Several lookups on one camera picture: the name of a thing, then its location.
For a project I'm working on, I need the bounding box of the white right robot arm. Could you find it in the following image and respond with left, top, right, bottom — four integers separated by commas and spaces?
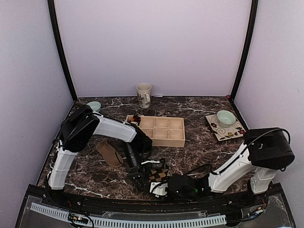
165, 128, 295, 206

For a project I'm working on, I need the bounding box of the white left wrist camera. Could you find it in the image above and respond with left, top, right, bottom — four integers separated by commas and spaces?
141, 160, 163, 167

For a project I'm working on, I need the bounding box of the pale green bowl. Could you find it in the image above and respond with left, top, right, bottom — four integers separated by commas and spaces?
216, 110, 237, 128

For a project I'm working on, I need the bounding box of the green circuit board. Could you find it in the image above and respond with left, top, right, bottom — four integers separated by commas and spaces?
68, 213, 89, 224

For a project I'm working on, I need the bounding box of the beige ribbed sock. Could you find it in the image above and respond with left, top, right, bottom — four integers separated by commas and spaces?
95, 139, 123, 168

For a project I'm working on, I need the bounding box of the coral pattern ceramic mug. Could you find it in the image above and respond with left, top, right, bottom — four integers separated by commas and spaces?
136, 83, 152, 109

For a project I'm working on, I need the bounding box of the rolled red argyle sock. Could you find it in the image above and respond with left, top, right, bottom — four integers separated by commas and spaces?
131, 115, 141, 122

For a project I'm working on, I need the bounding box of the black front table rail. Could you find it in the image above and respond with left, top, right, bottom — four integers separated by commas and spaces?
26, 183, 283, 214

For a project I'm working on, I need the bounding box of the brown yellow argyle sock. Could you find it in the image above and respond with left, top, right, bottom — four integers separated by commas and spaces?
147, 164, 169, 182

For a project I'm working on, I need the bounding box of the teal striped ceramic bowl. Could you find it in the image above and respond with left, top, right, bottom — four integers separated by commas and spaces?
86, 101, 101, 112

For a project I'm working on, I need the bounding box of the white slotted cable duct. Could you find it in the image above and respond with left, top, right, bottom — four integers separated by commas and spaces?
30, 203, 227, 228

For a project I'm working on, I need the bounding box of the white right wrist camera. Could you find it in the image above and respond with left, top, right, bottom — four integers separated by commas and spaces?
149, 182, 168, 198

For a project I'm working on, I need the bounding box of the floral square plate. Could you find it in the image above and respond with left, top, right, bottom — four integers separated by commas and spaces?
205, 114, 246, 142

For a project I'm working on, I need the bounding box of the black left corner post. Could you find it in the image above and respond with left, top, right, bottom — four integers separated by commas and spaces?
47, 0, 78, 102

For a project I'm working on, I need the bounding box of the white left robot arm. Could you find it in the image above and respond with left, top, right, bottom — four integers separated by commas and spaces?
47, 105, 164, 207

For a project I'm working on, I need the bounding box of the black corner post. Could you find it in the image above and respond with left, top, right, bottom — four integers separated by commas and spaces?
47, 0, 78, 102
229, 0, 258, 103

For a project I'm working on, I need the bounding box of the black right corner post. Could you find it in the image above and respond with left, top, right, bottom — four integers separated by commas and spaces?
229, 0, 258, 103

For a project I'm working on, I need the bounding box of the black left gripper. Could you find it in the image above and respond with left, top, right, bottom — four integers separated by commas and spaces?
123, 142, 149, 191

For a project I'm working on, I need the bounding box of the wooden compartment tray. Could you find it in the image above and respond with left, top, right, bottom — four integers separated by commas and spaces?
126, 115, 185, 147

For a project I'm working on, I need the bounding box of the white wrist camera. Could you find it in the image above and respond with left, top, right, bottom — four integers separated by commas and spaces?
141, 160, 163, 167
149, 182, 168, 198

